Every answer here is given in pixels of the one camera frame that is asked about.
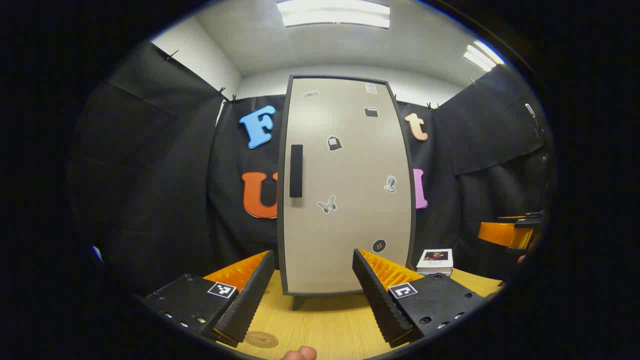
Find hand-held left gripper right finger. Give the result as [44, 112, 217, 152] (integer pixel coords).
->
[352, 248, 489, 349]

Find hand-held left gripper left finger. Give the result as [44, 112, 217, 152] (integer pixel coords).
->
[141, 249, 277, 348]

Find round wooden coaster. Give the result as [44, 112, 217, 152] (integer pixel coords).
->
[244, 331, 279, 349]

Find beige cabinet door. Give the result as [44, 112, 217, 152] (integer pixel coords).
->
[283, 77, 412, 293]

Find black door handle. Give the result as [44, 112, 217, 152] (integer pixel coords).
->
[289, 144, 304, 199]

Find white cover book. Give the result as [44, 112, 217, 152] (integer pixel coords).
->
[416, 248, 454, 273]

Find black backdrop cloth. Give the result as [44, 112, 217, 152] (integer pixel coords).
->
[65, 40, 556, 301]

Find large ceiling light panel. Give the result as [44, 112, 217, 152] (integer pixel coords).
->
[277, 0, 391, 29]

